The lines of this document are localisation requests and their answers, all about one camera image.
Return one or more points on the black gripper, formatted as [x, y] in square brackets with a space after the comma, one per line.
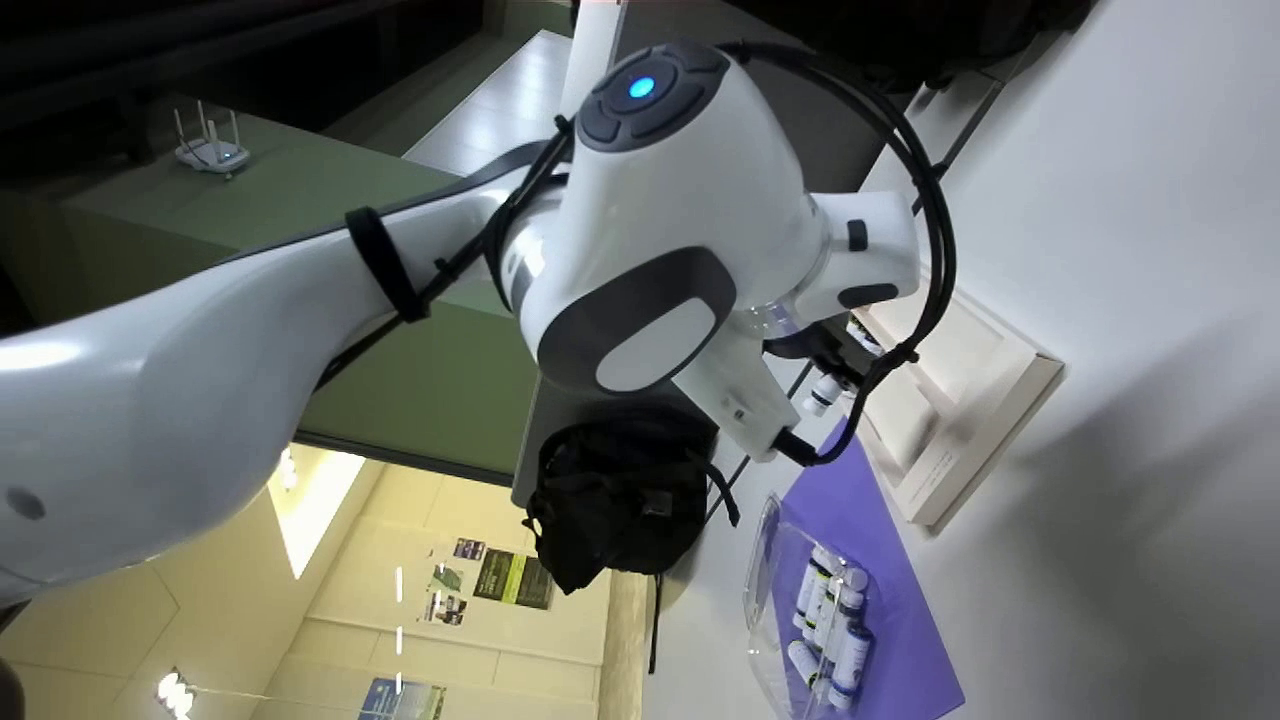
[824, 347]

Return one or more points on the small white bottle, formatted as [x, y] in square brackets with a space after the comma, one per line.
[815, 602]
[806, 663]
[848, 649]
[854, 587]
[835, 695]
[824, 560]
[829, 393]

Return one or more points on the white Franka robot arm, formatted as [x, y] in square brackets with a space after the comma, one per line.
[642, 203]

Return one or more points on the purple mat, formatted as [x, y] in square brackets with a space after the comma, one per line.
[893, 560]

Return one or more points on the small white objects cluster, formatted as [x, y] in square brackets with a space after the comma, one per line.
[767, 575]

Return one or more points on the black duffel bag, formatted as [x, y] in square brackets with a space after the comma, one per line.
[623, 502]

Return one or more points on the green pillar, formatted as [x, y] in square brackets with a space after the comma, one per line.
[427, 387]

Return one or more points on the white router with antennas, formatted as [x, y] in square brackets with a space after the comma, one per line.
[210, 144]

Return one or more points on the wall posters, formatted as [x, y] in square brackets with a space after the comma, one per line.
[494, 578]

